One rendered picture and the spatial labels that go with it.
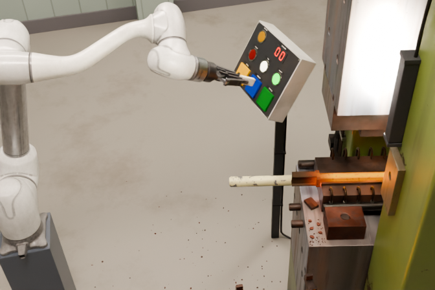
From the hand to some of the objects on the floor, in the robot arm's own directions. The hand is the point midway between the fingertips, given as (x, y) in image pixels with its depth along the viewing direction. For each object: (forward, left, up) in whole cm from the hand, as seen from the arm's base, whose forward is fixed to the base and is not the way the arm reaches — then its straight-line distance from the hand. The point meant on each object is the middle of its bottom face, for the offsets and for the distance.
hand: (246, 80), depth 213 cm
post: (+19, +14, -112) cm, 115 cm away
